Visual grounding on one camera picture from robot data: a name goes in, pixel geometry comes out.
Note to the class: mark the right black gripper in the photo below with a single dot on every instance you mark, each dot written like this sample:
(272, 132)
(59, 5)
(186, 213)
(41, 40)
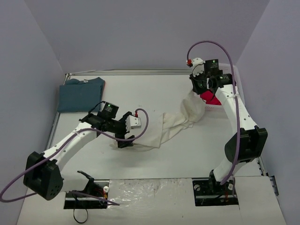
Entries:
(197, 85)

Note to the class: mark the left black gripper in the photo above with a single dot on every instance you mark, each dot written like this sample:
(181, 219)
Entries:
(123, 130)

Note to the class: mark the white t shirt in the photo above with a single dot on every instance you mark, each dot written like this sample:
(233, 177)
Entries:
(164, 127)

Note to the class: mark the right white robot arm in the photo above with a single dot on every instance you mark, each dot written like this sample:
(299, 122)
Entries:
(248, 139)

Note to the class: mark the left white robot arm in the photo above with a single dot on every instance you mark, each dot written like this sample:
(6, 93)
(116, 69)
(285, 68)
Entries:
(44, 169)

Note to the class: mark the red t shirt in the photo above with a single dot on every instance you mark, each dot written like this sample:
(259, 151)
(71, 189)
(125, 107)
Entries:
(209, 98)

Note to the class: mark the white plastic basket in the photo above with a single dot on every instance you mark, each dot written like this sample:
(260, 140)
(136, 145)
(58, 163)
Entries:
(234, 77)

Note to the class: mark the folded teal t shirt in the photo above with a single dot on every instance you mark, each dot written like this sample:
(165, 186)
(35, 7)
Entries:
(81, 96)

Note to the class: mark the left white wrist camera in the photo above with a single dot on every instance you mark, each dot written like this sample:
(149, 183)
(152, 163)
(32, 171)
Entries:
(133, 122)

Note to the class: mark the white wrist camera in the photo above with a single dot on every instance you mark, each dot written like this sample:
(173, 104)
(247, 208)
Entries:
(133, 122)
(196, 64)

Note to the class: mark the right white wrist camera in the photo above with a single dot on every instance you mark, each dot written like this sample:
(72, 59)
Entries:
(196, 64)

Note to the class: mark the aluminium table rail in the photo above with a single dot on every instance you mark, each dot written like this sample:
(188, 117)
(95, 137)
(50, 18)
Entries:
(133, 72)

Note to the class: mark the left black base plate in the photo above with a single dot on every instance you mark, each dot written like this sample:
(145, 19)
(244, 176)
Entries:
(86, 203)

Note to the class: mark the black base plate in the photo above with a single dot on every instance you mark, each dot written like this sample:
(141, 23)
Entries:
(86, 203)
(207, 195)

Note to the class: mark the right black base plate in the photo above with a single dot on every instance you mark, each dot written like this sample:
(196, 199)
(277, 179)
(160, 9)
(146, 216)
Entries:
(207, 195)

